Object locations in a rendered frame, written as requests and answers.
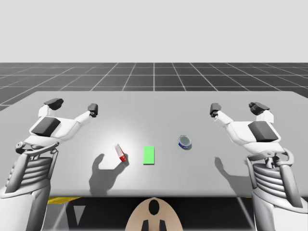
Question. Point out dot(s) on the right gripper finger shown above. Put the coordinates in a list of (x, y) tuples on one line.
[(220, 113), (261, 110)]

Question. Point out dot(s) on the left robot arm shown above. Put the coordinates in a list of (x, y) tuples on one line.
[(24, 178)]

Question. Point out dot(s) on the blue flat can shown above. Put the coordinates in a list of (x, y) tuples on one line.
[(184, 142)]

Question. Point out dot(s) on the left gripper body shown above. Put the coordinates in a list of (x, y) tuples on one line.
[(56, 130)]

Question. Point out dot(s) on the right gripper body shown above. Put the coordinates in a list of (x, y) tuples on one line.
[(243, 134)]

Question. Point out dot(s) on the green pad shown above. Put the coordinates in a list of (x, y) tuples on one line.
[(149, 155)]

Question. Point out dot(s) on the red and white carton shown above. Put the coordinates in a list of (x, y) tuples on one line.
[(120, 153)]

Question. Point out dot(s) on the tan robot part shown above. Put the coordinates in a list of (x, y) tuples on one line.
[(153, 216)]

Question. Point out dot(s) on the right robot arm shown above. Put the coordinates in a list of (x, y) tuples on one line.
[(276, 187)]

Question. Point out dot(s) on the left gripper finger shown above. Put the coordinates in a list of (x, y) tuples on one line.
[(49, 107), (89, 113)]

